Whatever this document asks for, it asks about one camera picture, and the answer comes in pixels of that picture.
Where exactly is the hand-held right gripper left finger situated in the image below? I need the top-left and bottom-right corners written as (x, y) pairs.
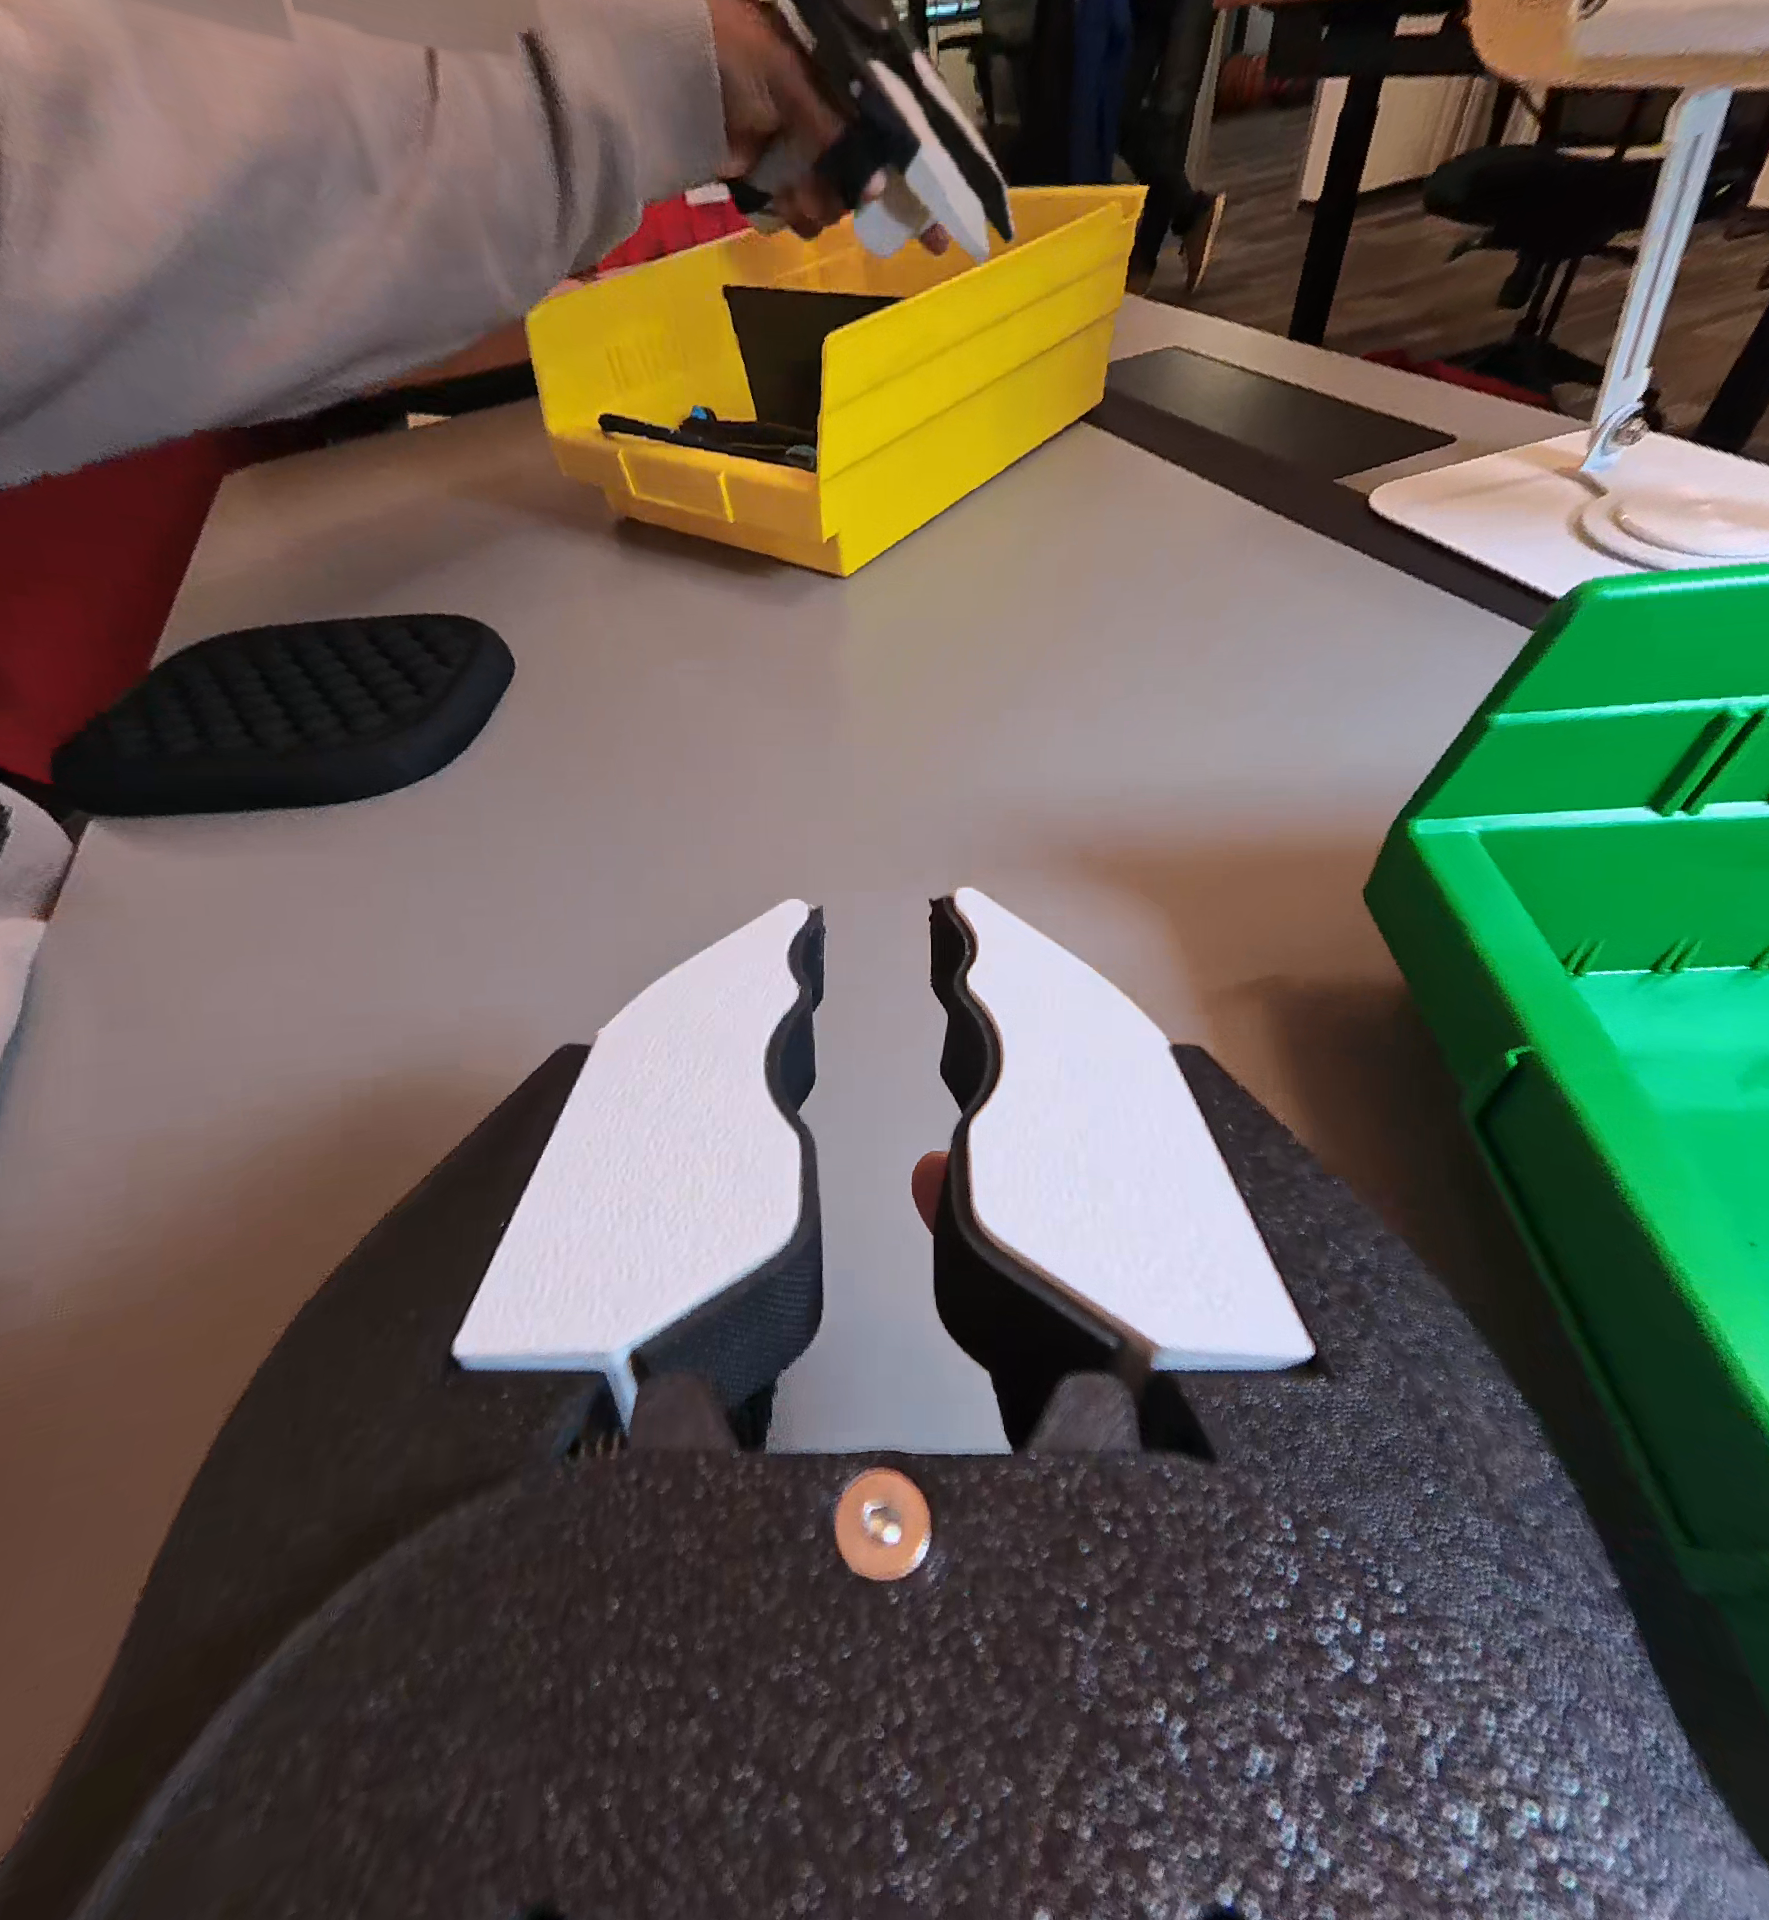
top-left (448, 900), bottom-right (827, 1431)

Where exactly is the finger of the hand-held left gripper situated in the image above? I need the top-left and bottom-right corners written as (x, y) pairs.
top-left (848, 150), bottom-right (995, 260)
top-left (861, 22), bottom-right (1015, 251)

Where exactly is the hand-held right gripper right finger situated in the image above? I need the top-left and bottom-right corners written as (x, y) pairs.
top-left (925, 885), bottom-right (1319, 1380)

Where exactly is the yellow plastic bin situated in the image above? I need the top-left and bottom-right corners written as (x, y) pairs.
top-left (524, 184), bottom-right (1149, 582)

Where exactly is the black braided hdmi cable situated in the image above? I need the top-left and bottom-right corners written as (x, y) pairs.
top-left (596, 401), bottom-right (819, 468)

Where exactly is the green plastic bin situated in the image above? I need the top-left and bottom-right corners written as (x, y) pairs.
top-left (1362, 556), bottom-right (1769, 1807)

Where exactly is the person's left forearm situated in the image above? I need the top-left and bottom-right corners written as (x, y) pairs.
top-left (0, 0), bottom-right (737, 512)

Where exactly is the person's left hand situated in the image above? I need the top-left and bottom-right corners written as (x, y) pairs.
top-left (711, 0), bottom-right (854, 242)

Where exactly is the black bin divider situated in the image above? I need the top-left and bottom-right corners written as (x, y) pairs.
top-left (721, 281), bottom-right (904, 430)

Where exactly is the red plastic bin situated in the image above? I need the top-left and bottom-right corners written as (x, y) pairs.
top-left (591, 194), bottom-right (753, 279)

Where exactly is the background desk with black legs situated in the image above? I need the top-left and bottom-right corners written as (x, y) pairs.
top-left (1215, 0), bottom-right (1492, 350)

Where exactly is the black textured wrist rest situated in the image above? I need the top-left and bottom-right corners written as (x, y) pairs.
top-left (52, 611), bottom-right (514, 820)

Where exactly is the black office chair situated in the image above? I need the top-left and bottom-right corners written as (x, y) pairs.
top-left (1423, 141), bottom-right (1700, 396)

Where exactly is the white desk stand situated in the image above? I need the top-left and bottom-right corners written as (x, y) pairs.
top-left (1369, 86), bottom-right (1769, 605)

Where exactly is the red cloth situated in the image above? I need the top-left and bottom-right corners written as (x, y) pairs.
top-left (0, 432), bottom-right (241, 785)

